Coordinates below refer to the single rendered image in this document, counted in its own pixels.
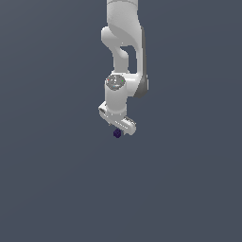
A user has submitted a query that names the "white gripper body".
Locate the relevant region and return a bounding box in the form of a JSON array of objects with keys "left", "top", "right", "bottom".
[{"left": 97, "top": 100, "right": 138, "bottom": 136}]

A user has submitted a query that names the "small dark purple cube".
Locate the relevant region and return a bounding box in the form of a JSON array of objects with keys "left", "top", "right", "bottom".
[{"left": 112, "top": 128, "right": 123, "bottom": 139}]

